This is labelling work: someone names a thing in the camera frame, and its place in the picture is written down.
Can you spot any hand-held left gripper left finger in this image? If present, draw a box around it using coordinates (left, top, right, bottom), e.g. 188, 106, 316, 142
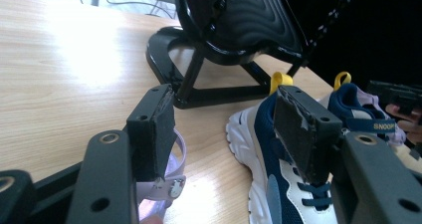
66, 84, 177, 224

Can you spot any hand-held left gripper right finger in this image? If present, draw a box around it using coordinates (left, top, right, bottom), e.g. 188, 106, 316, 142
273, 85, 422, 224

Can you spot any navy and white sneaker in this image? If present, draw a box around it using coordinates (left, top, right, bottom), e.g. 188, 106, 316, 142
317, 71, 399, 142
225, 72, 339, 224

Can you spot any red and black shoe rack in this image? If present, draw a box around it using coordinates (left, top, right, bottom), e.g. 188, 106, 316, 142
145, 0, 312, 111

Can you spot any black curtain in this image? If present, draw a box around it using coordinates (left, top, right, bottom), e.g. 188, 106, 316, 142
282, 0, 422, 93

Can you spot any bundle of floor cables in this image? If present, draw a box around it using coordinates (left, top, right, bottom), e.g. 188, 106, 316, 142
75, 0, 177, 20

